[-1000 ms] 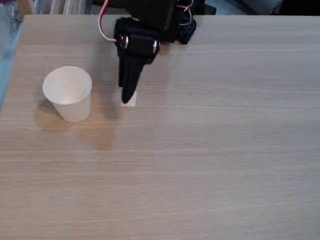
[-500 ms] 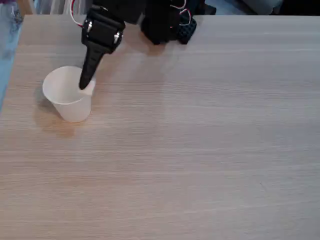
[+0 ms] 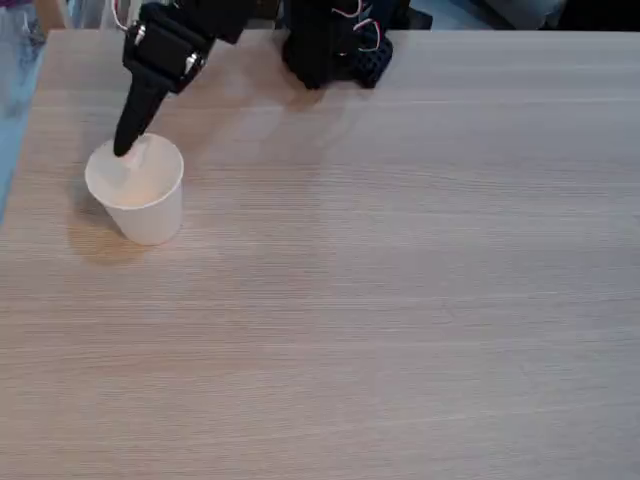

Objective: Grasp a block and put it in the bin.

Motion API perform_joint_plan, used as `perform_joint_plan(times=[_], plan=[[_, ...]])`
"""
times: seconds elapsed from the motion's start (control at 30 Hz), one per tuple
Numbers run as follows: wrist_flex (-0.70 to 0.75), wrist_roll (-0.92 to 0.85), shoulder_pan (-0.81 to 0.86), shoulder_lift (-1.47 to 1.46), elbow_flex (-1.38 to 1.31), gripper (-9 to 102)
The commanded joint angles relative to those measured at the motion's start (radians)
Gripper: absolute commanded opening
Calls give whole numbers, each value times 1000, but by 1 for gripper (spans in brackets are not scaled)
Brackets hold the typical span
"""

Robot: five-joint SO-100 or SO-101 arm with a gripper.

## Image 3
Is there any pale folded curtain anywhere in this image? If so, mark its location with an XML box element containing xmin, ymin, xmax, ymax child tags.
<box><xmin>74</xmin><ymin>0</ymin><xmax>144</xmax><ymax>30</ymax></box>

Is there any white paper cup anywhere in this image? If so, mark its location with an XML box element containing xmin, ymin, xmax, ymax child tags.
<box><xmin>83</xmin><ymin>131</ymin><xmax>186</xmax><ymax>247</ymax></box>

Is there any blue fabric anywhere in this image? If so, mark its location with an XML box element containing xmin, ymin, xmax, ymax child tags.
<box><xmin>0</xmin><ymin>0</ymin><xmax>49</xmax><ymax>121</ymax></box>

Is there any grey cushion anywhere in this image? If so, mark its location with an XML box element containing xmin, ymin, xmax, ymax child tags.
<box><xmin>482</xmin><ymin>0</ymin><xmax>569</xmax><ymax>30</ymax></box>

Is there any wooden chair frame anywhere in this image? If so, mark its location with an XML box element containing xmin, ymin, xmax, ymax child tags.
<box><xmin>32</xmin><ymin>0</ymin><xmax>71</xmax><ymax>32</ymax></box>

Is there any red white base cable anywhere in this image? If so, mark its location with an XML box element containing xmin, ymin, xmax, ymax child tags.
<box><xmin>352</xmin><ymin>17</ymin><xmax>385</xmax><ymax>53</ymax></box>

